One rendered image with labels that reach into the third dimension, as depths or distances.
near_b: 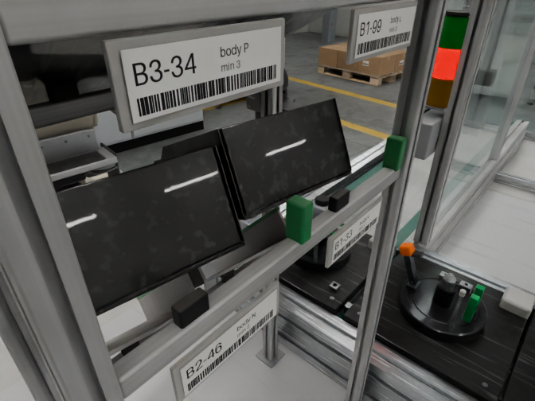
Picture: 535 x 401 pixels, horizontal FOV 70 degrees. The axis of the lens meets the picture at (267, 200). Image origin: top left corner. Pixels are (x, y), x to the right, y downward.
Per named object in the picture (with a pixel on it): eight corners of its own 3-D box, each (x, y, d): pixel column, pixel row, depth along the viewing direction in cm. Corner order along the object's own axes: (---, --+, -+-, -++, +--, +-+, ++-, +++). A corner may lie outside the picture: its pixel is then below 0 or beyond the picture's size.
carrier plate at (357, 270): (237, 259, 81) (236, 251, 80) (305, 213, 96) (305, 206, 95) (334, 318, 67) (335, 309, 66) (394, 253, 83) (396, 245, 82)
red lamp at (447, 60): (426, 76, 68) (432, 48, 66) (436, 72, 72) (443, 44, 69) (454, 81, 66) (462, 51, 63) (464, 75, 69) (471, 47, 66)
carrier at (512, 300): (341, 322, 66) (349, 267, 60) (401, 255, 82) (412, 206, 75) (493, 414, 53) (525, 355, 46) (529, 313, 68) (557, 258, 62)
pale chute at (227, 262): (153, 306, 65) (142, 282, 65) (219, 274, 72) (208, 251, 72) (204, 283, 41) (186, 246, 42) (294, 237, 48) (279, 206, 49)
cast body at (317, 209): (301, 226, 78) (302, 196, 75) (313, 217, 81) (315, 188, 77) (336, 243, 73) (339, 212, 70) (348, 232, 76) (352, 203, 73)
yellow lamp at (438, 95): (420, 104, 71) (426, 77, 68) (430, 98, 74) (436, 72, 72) (447, 110, 68) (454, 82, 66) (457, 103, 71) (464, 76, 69)
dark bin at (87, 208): (24, 265, 43) (-2, 204, 42) (134, 223, 51) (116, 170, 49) (49, 339, 20) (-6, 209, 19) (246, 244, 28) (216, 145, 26)
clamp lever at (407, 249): (406, 285, 68) (397, 247, 66) (411, 278, 69) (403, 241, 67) (426, 288, 65) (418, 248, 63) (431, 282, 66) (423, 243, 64)
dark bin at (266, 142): (139, 212, 53) (121, 160, 52) (219, 183, 60) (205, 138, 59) (244, 220, 30) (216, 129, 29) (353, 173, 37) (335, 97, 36)
